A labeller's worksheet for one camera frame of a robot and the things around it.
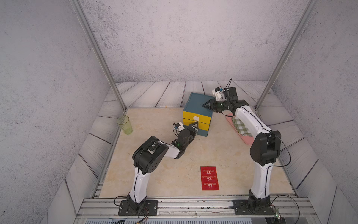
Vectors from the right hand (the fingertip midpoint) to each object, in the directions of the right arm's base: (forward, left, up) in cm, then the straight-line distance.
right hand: (204, 105), depth 89 cm
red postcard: (-37, -2, -24) cm, 44 cm away
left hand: (-8, +2, -11) cm, 14 cm away
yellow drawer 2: (-8, +2, -11) cm, 13 cm away
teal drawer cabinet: (-3, +7, -2) cm, 8 cm away
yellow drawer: (-7, +2, -5) cm, 9 cm away
